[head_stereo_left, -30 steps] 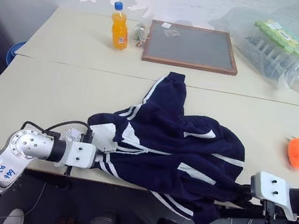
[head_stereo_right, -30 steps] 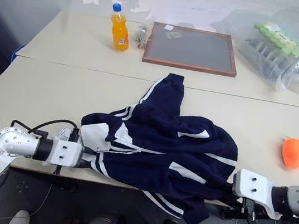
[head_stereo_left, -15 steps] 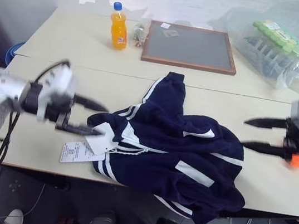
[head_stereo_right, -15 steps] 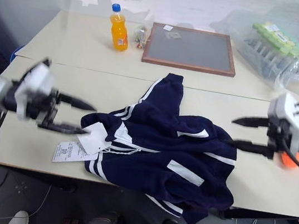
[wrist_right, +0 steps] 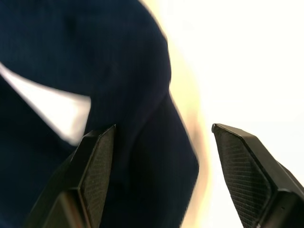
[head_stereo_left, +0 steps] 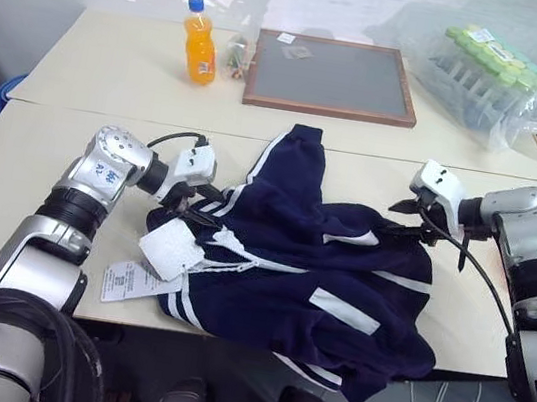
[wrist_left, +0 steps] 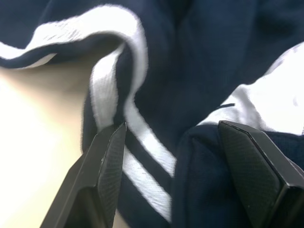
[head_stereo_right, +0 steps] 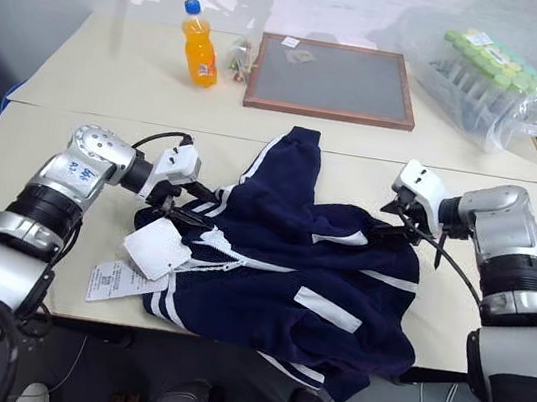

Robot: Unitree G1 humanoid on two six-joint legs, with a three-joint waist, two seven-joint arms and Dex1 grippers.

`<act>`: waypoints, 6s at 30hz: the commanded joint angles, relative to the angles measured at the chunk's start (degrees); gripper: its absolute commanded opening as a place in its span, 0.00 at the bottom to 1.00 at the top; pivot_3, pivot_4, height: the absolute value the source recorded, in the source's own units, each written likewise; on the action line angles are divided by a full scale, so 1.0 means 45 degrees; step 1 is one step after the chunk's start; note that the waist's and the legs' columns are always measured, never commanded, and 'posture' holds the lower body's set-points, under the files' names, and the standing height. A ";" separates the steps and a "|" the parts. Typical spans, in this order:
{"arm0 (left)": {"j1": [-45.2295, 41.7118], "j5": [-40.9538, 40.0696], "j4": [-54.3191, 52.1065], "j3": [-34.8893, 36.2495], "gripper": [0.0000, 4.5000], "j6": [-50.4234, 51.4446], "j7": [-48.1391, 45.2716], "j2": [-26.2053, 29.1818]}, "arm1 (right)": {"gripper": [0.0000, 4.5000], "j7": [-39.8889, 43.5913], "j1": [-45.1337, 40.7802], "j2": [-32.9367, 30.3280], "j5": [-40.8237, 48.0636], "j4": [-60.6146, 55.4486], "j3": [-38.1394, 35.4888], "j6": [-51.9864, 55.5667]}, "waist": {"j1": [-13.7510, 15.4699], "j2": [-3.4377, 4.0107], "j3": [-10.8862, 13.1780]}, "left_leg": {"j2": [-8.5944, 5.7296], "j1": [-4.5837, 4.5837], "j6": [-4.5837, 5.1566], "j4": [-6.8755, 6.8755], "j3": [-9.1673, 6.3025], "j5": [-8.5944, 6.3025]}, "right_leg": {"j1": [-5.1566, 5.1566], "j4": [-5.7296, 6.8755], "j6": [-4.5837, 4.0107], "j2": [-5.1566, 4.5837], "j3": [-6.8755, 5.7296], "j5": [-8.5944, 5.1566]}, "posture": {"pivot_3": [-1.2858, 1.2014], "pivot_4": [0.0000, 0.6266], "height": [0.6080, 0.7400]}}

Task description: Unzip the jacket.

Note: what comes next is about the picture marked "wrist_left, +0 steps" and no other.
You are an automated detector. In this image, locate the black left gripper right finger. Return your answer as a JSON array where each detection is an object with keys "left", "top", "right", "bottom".
[{"left": 218, "top": 120, "right": 304, "bottom": 228}]

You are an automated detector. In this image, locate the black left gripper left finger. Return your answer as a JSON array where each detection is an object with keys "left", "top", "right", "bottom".
[{"left": 40, "top": 122, "right": 128, "bottom": 228}]

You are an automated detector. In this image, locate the navy and white jacket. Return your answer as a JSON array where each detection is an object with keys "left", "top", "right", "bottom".
[{"left": 0, "top": 0, "right": 304, "bottom": 228}]

